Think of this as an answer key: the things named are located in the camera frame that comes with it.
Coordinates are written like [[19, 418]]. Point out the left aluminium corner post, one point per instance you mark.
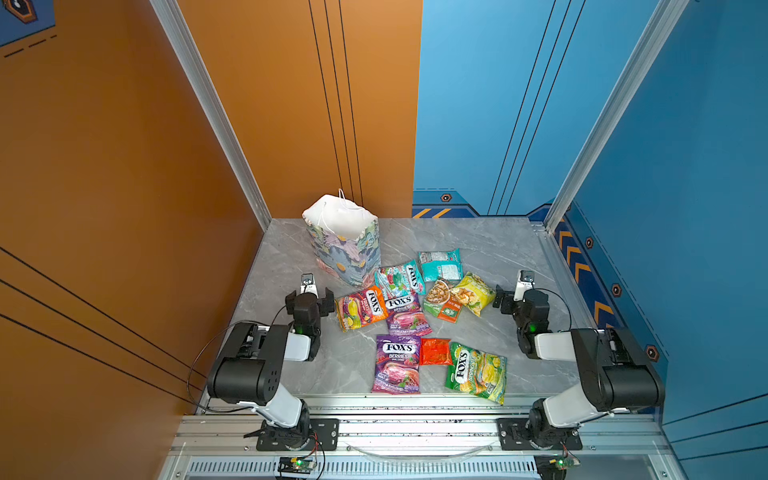
[[178, 33]]

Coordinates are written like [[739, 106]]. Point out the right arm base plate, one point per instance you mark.
[[518, 434]]

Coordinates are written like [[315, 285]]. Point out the orange Fox's candy bag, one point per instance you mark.
[[360, 309]]

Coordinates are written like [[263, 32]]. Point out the purple Fox's candy bag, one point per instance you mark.
[[406, 317], [397, 365]]

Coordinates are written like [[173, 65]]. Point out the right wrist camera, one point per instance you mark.
[[525, 281]]

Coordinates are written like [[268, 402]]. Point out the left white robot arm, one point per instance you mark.
[[247, 372]]

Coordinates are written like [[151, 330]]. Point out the teal Fox's candy bag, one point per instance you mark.
[[400, 280]]

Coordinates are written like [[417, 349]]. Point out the aluminium corner post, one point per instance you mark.
[[178, 33], [653, 38]]

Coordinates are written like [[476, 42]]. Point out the teal snack packet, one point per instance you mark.
[[441, 265]]

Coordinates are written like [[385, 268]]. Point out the green Fox's candy bag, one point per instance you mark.
[[477, 373]]

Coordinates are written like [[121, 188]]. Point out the red small snack packet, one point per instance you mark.
[[435, 351]]

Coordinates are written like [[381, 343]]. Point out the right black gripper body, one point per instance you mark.
[[504, 302]]

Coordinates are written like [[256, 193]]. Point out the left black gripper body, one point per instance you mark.
[[327, 301]]

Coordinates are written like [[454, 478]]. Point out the floral paper gift bag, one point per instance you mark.
[[345, 238]]

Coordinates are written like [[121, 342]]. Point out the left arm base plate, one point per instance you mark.
[[321, 433]]

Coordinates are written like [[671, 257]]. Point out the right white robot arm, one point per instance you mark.
[[614, 374]]

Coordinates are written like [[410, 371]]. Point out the yellow snack packet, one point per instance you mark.
[[473, 293]]

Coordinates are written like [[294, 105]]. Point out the green circuit board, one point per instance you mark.
[[296, 467], [561, 463]]

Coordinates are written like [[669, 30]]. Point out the right green circuit board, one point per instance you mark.
[[561, 463]]

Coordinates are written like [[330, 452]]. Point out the aluminium front rail frame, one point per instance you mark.
[[428, 436]]

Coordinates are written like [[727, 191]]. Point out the left green circuit board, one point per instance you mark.
[[296, 467]]

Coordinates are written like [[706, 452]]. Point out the right aluminium corner post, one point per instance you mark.
[[653, 38]]

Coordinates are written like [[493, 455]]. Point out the green orange snack packet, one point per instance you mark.
[[441, 303]]

